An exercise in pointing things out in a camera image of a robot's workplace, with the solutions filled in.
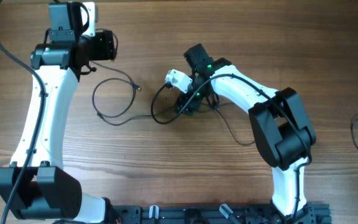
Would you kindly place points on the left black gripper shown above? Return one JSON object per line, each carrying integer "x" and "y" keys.
{"x": 62, "y": 35}

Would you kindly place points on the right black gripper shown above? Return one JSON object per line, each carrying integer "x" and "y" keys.
{"x": 185, "y": 104}

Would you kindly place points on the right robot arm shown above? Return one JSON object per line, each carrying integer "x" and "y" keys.
{"x": 282, "y": 131}

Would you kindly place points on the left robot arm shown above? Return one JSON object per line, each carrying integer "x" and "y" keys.
{"x": 35, "y": 186}

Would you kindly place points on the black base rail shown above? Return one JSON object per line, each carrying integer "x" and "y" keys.
{"x": 256, "y": 213}

